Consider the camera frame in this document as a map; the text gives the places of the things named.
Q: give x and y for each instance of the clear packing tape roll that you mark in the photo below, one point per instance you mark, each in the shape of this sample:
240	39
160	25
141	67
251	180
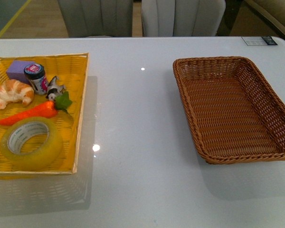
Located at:
19	133

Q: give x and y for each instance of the yellow woven basket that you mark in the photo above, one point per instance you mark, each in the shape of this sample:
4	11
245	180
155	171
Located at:
72	72

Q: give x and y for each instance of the brown wicker basket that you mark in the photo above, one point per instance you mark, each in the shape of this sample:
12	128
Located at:
233	113

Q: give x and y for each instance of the black white toy animal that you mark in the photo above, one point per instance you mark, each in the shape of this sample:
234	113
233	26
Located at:
53	89

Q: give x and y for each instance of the orange toy carrot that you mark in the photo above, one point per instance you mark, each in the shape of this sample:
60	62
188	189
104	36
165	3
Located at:
46	109

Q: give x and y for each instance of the right grey chair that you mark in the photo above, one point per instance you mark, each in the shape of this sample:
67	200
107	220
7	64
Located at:
181	18

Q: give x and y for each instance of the grey chair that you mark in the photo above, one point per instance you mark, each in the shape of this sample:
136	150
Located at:
91	18
181	18

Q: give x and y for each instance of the left grey chair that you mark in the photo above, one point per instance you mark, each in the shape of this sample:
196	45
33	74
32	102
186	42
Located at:
91	18

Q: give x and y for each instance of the small dark jar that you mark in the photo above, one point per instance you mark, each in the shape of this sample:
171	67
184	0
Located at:
36	75

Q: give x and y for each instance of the toy croissant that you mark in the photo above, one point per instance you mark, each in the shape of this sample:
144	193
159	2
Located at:
12	91

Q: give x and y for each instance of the purple foam block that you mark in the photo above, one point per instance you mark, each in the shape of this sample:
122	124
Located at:
16	70

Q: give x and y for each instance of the label sticker on table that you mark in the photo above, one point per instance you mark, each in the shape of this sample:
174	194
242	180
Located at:
259	41

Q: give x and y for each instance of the beige sofa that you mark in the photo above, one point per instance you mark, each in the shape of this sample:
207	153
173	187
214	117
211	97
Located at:
273	11

